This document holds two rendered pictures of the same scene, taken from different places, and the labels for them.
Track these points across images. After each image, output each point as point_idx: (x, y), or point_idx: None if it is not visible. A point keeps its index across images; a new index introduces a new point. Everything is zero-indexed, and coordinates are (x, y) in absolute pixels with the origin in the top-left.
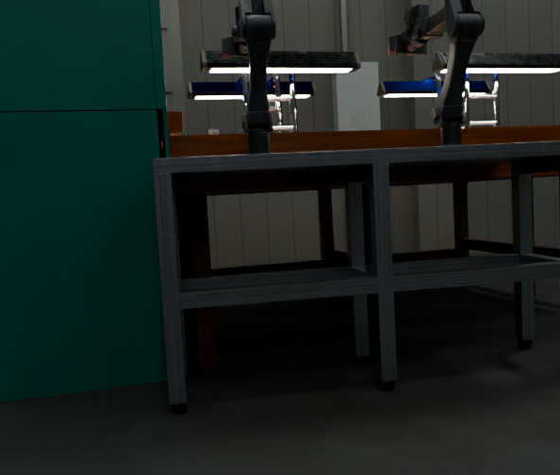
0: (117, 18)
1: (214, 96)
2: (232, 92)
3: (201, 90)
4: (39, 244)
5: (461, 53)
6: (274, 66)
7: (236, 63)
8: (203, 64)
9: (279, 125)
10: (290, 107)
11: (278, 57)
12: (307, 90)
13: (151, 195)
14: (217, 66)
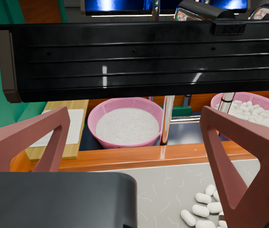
0: None
1: (115, 16)
2: (138, 11)
3: (97, 7)
4: None
5: None
6: (250, 89)
7: (123, 87)
8: (6, 95)
9: (199, 118)
10: (226, 93)
11: None
12: (238, 8)
13: None
14: (58, 99)
